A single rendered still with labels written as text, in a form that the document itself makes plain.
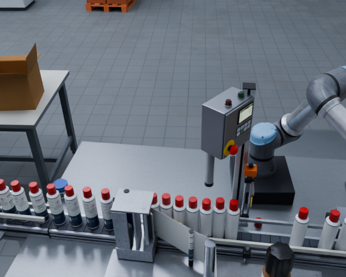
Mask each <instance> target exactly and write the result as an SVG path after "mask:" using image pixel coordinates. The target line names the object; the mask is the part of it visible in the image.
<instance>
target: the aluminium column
mask: <svg viewBox="0 0 346 277"><path fill-rule="evenodd" d="M242 91H243V92H244V95H247V94H250V95H252V96H253V97H254V101H255V92H256V83H250V82H243V83H242ZM249 144H250V139H249V140H248V141H247V142H246V143H244V144H243V145H241V146H240V147H239V148H238V152H237V154H236V159H235V170H234V177H233V188H232V199H236V200H238V208H239V209H240V214H241V210H242V201H243V191H244V177H245V176H244V165H245V164H247V162H248V153H249ZM239 217H240V215H239Z"/></svg>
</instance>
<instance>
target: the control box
mask: <svg viewBox="0 0 346 277"><path fill-rule="evenodd" d="M239 91H242V90H240V89H237V88H235V87H231V88H229V89H228V90H226V91H224V92H222V93H221V94H219V95H217V96H216V97H214V98H212V99H210V100H209V101H207V102H205V103H204V104H202V133H201V150H202V151H204V152H206V153H208V154H210V155H212V156H214V157H216V158H218V159H220V160H222V159H225V158H226V157H227V156H229V155H230V152H229V151H228V147H229V145H232V146H233V145H237V146H238V147H240V146H241V145H243V144H244V143H246V142H247V141H248V140H249V139H250V130H251V126H250V128H249V129H248V130H247V131H245V132H244V133H242V134H241V135H239V136H238V137H237V138H236V130H237V128H238V127H240V126H241V125H242V124H244V123H245V122H246V121H248V120H249V119H252V115H253V110H252V115H251V116H250V117H249V118H247V119H246V120H244V121H243V122H241V123H240V124H238V112H239V110H240V109H242V108H243V107H245V106H246V105H248V104H249V103H251V102H252V101H253V106H254V97H253V96H252V95H250V94H247V95H244V99H237V95H238V92H239ZM227 99H230V100H231V101H232V107H231V108H226V107H225V106H224V104H225V100H227ZM237 124H238V125H237Z"/></svg>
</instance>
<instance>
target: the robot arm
mask: <svg viewBox="0 0 346 277"><path fill-rule="evenodd" d="M306 97H307V99H306V100H305V101H304V102H303V103H302V104H301V105H299V106H298V107H297V108H296V109H295V110H294V111H293V112H292V113H288V114H285V115H284V116H283V117H282V118H281V119H280V120H279V121H277V122H275V123H258V124H256V125H255V126H254V127H253V128H252V130H251V134H250V145H249V155H248V162H247V164H249V163H253V164H256V167H257V173H256V178H268V177H270V176H272V175H274V173H275V172H276V162H275V159H274V151H275V149H277V148H279V147H281V146H283V145H286V144H288V143H290V142H293V141H296V140H297V139H299V138H300V137H301V136H302V135H303V132H304V127H305V126H307V125H308V124H309V123H310V122H311V121H312V120H314V119H315V118H316V117H317V116H318V117H323V118H325V119H326V120H327V121H328V123H329V124H330V125H331V126H332V127H333V128H334V129H335V130H336V131H337V132H338V133H339V134H340V135H341V136H342V137H343V138H344V139H345V140H346V108H345V107H344V106H343V105H342V104H341V101H343V100H344V99H345V98H346V66H343V67H338V68H337V69H334V70H331V71H328V72H326V73H323V74H320V75H317V76H315V77H314V78H312V79H311V80H310V82H309V83H308V86H307V88H306Z"/></svg>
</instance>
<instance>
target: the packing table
mask: <svg viewBox="0 0 346 277"><path fill-rule="evenodd" d="M40 73H41V78H42V82H43V87H44V93H43V96H42V98H41V100H40V102H39V104H38V106H37V108H36V110H8V111H0V131H12V132H26V134H27V138H28V141H29V145H30V148H31V152H32V156H4V155H0V161H9V162H35V166H36V169H37V173H38V177H39V179H40V183H41V186H42V190H43V194H44V197H45V200H46V203H47V202H48V200H47V196H46V194H47V193H48V191H47V185H48V184H52V183H53V180H54V178H55V176H56V174H57V172H58V170H59V168H60V166H61V164H62V161H63V159H64V157H65V155H66V153H67V151H68V149H69V147H70V149H71V151H72V153H73V154H75V153H76V151H77V142H76V137H75V132H74V126H73V123H72V117H71V112H70V107H69V101H68V96H67V92H66V87H65V80H66V79H67V77H68V76H69V74H70V73H69V70H40ZM58 92H59V98H60V102H61V106H62V111H63V116H64V121H65V126H66V131H67V134H68V139H67V141H66V143H65V145H64V147H63V149H62V151H61V153H60V155H59V156H58V157H49V156H43V154H42V150H41V146H40V142H39V139H38V136H37V131H36V126H37V125H38V123H39V122H40V120H41V119H42V117H43V116H44V114H45V112H46V111H47V109H48V107H49V106H50V104H51V103H52V101H53V100H54V98H55V96H56V95H57V93H58ZM45 162H52V163H55V165H54V167H53V169H52V171H51V173H50V175H49V176H48V173H47V168H46V165H45Z"/></svg>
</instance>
